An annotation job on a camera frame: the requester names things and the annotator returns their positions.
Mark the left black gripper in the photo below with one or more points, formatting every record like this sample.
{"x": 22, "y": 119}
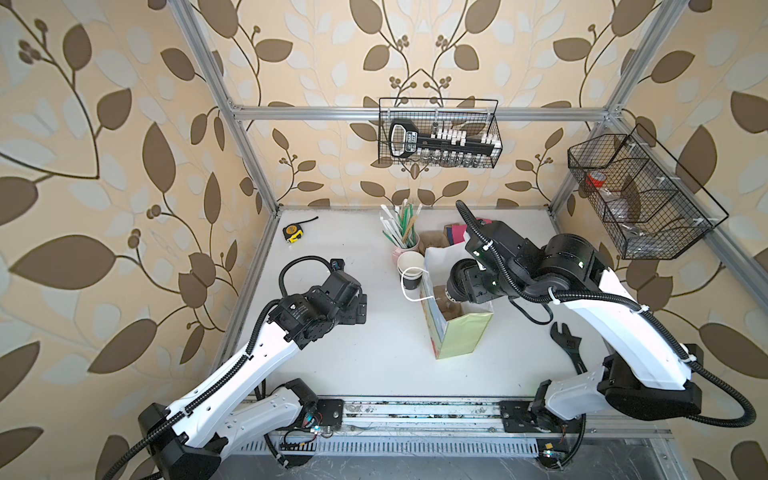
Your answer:
{"x": 356, "y": 314}

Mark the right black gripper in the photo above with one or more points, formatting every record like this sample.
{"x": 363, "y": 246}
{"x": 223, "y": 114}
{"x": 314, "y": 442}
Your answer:
{"x": 468, "y": 279}

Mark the black paper cups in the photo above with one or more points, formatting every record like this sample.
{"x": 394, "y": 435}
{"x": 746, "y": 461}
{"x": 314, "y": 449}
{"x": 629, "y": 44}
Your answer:
{"x": 411, "y": 267}

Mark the brown pulp cup carrier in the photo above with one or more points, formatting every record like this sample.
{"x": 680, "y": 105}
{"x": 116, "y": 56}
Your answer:
{"x": 449, "y": 309}

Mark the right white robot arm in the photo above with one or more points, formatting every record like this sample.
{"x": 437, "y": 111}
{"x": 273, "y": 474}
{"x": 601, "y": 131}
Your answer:
{"x": 649, "y": 375}

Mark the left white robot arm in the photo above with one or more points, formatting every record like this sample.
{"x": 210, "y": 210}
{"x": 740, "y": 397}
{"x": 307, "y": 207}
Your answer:
{"x": 190, "y": 438}

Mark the cardboard tray with napkins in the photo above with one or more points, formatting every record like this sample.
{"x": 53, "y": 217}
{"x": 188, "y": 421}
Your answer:
{"x": 456, "y": 233}

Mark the stacked pulp carriers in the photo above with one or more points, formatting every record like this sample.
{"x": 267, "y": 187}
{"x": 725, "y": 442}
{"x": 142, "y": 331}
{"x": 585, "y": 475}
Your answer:
{"x": 432, "y": 239}

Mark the yellow black tape measure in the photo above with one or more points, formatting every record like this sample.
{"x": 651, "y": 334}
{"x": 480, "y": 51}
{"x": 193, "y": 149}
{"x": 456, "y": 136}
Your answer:
{"x": 295, "y": 231}

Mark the pink cup with straws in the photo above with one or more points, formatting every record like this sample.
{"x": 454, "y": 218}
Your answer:
{"x": 398, "y": 226}

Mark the black tool in basket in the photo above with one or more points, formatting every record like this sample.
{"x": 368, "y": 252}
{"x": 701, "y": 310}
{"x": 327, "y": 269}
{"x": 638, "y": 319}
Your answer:
{"x": 402, "y": 138}

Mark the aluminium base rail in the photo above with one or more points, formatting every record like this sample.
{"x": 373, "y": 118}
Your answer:
{"x": 445, "y": 427}

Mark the back black wire basket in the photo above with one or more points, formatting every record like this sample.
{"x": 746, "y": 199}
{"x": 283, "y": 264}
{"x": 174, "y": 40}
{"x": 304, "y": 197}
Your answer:
{"x": 453, "y": 132}

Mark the side black wire basket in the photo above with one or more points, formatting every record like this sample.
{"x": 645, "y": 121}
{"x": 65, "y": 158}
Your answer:
{"x": 657, "y": 207}

